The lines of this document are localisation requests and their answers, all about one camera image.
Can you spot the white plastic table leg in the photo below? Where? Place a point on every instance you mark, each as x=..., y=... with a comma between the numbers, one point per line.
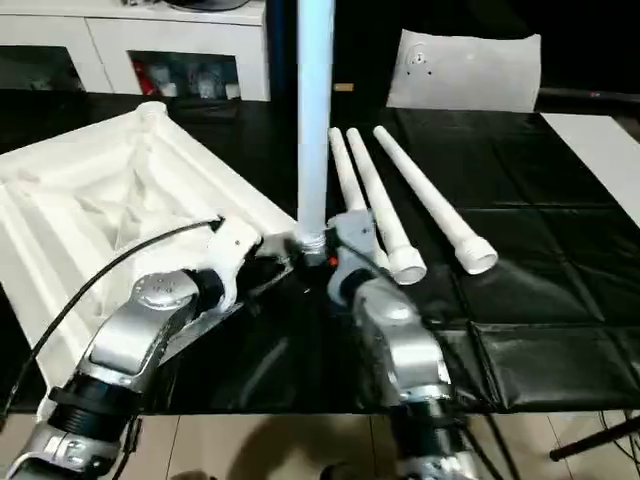
x=430, y=200
x=342, y=170
x=315, y=125
x=380, y=200

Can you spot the white plastic table top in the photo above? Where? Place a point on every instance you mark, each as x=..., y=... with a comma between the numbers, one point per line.
x=100, y=200

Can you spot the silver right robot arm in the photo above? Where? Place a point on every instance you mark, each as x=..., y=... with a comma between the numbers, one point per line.
x=400, y=340

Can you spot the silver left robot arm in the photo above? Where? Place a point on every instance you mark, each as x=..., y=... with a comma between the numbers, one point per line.
x=130, y=340

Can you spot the small tan label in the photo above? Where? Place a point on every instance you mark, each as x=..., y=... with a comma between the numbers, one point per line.
x=344, y=87

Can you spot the black mat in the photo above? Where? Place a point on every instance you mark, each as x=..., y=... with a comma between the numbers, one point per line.
x=525, y=275

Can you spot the red bottle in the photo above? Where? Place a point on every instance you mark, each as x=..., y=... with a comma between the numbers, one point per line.
x=148, y=80

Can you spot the white cabinet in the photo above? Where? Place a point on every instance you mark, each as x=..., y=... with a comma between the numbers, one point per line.
x=100, y=35

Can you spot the white flat board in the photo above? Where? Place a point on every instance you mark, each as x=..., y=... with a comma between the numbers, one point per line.
x=600, y=160

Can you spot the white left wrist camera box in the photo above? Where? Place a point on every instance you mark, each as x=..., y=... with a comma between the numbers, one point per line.
x=232, y=260

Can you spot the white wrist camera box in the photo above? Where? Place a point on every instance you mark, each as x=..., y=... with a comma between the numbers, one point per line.
x=232, y=260
x=355, y=235

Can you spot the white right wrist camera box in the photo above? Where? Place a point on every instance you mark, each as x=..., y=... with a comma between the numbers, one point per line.
x=355, y=235

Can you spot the black metal table frame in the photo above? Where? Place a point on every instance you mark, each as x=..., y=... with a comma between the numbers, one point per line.
x=595, y=437

